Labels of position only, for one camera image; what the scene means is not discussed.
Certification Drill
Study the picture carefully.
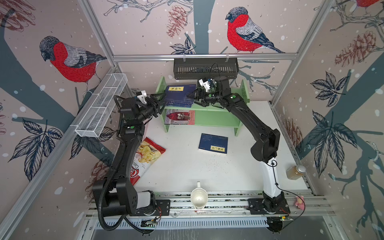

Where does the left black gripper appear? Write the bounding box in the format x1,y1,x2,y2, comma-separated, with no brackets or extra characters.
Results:
136,93,167,124

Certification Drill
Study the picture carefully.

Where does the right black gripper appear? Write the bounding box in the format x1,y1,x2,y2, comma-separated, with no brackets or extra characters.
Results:
188,87,224,107

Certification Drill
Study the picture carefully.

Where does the pink red illustrated book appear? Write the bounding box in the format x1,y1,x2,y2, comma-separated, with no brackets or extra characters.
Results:
165,110,195,125

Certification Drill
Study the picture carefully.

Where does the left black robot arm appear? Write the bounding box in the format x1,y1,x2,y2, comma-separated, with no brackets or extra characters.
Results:
92,93,166,219

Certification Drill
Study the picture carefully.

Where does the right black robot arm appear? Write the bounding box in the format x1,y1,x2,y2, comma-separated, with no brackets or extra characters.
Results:
188,78,281,199

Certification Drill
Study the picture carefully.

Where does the black hanging slotted basket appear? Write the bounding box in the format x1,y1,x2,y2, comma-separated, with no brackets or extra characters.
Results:
174,58,239,80

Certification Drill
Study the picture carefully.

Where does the green wooden two-tier shelf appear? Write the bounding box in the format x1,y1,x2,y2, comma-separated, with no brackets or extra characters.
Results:
156,77,250,137

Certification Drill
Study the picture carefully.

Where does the red snack bag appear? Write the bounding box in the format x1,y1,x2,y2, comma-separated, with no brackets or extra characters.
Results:
130,137,166,186

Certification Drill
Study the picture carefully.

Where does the white ceramic pitcher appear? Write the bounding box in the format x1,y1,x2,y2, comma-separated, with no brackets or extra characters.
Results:
190,181,209,210

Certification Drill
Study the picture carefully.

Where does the small circuit board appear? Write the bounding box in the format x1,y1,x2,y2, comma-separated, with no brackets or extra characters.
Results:
140,220,158,229

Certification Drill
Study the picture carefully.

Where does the amber bottle white cap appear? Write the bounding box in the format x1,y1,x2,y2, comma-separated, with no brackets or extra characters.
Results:
286,165,306,180

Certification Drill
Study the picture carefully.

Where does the pink small toy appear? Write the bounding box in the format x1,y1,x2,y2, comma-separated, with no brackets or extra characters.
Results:
295,196,306,211

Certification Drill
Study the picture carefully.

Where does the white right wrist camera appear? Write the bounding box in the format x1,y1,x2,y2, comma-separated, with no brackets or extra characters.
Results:
198,78,211,93

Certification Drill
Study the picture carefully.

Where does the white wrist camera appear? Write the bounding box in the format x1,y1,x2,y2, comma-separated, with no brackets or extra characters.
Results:
136,91,147,105
198,78,211,93

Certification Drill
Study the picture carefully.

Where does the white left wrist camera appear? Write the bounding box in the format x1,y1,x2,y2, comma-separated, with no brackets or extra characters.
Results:
136,91,147,105

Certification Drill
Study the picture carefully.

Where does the white wire mesh tray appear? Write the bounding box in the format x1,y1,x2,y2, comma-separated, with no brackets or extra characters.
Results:
75,73,128,138

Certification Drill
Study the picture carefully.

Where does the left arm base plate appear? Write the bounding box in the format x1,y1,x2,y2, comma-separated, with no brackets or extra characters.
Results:
131,200,171,217

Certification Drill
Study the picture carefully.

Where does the aluminium mounting rail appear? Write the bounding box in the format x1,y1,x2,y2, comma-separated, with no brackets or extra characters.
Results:
86,193,334,218

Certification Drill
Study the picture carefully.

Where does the right black thin cable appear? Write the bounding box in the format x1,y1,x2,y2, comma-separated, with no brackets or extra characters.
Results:
268,158,307,224

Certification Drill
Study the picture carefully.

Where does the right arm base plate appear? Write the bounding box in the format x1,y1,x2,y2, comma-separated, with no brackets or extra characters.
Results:
247,199,291,215

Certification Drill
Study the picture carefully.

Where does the left black corrugated cable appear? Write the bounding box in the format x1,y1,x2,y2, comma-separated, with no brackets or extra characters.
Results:
96,95,157,235

